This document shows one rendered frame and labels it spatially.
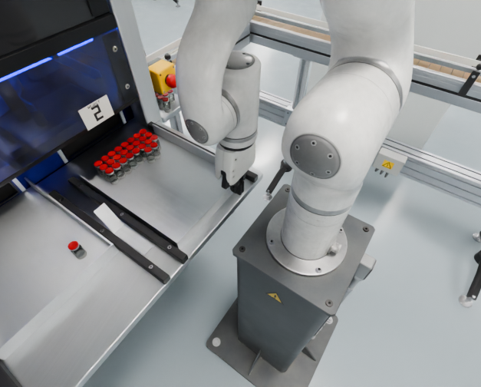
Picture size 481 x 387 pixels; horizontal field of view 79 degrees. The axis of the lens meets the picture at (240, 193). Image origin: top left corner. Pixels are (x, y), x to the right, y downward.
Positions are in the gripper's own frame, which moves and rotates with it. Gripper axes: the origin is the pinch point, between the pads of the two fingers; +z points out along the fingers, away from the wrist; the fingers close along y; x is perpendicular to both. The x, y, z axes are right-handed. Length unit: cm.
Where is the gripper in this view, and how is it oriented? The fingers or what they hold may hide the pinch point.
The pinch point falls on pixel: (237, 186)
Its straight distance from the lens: 71.9
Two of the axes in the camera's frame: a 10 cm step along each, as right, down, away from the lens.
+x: 8.2, 4.4, -3.6
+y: -5.7, 6.4, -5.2
